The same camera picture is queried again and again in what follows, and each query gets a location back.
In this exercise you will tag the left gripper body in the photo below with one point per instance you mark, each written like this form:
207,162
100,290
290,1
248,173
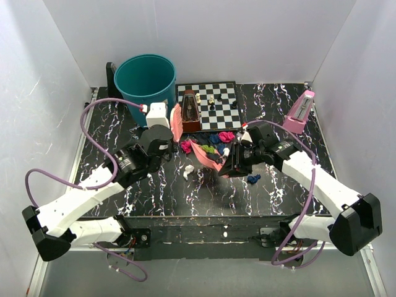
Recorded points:
171,149

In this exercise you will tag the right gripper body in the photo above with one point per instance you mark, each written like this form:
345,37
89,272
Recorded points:
251,156

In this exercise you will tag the pink hand brush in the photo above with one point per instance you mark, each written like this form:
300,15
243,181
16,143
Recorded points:
176,122

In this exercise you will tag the pink dustpan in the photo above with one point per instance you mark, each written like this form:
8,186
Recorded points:
201,155

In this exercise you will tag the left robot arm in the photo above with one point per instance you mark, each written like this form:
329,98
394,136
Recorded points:
57,226

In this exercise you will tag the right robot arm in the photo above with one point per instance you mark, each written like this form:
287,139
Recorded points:
332,212

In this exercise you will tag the small white paper scrap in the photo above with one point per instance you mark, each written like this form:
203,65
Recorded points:
226,152

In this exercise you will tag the dark paper scrap right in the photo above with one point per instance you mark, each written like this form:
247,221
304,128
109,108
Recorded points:
215,157

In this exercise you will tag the magenta paper scrap left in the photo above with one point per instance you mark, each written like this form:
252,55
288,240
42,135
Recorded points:
186,146

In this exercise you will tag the blue paper scrap lower centre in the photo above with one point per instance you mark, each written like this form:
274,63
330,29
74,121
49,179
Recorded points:
220,148

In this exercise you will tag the green paper scrap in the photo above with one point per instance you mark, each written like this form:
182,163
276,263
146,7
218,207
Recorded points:
208,149

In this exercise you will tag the brown wooden metronome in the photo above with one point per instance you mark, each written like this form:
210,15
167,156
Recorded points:
190,113

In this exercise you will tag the black chess piece right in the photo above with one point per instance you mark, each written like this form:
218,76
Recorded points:
234,105

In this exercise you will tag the pink metronome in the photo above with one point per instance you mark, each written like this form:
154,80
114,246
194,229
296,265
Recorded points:
297,116

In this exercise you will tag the black and white chessboard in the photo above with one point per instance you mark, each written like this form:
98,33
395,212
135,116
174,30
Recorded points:
223,117

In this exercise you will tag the teal plastic bucket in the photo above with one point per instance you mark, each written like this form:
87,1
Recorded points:
146,79

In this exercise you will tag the black metronome behind bucket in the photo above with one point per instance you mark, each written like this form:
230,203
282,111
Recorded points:
113,92

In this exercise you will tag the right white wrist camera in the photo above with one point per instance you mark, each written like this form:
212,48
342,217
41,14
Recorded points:
243,136

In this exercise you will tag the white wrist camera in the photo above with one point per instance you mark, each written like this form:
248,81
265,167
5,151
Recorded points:
155,114
243,136

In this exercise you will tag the blue paper scrap by dustpan handle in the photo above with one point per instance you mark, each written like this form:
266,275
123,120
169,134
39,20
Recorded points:
253,179

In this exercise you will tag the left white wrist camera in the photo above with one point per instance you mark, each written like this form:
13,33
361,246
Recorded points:
155,114

